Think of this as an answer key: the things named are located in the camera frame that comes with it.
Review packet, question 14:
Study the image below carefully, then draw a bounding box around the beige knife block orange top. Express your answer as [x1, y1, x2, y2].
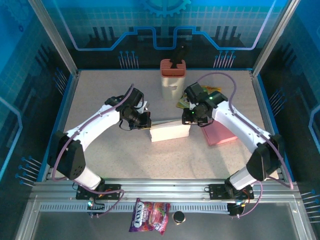
[159, 58, 188, 102]

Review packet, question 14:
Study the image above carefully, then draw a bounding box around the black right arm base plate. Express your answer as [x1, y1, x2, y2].
[208, 183, 255, 201]

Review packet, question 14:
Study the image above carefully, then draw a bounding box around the slotted grey cable duct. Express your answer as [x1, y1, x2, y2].
[39, 201, 231, 214]

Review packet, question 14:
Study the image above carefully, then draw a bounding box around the white paper box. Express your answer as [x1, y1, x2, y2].
[149, 119, 192, 143]

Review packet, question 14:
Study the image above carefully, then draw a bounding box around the purple Fox's berries candy bag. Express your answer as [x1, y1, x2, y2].
[128, 197, 172, 236]

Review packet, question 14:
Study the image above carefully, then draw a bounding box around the black knife handle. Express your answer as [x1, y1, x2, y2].
[170, 44, 189, 69]

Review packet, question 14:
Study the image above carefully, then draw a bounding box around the aluminium front rail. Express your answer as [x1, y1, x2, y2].
[29, 177, 301, 201]

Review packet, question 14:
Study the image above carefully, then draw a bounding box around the aluminium side rail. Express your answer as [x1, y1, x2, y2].
[249, 71, 288, 181]
[41, 71, 81, 181]

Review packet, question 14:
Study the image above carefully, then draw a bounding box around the yellow orange candy bag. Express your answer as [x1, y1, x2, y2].
[201, 85, 223, 94]

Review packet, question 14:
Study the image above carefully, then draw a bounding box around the aluminium frame post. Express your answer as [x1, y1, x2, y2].
[250, 0, 301, 77]
[27, 0, 81, 77]

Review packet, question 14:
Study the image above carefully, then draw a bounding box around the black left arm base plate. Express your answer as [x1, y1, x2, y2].
[75, 183, 123, 201]

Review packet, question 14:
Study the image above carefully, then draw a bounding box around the pink paper box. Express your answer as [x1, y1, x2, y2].
[201, 121, 239, 147]

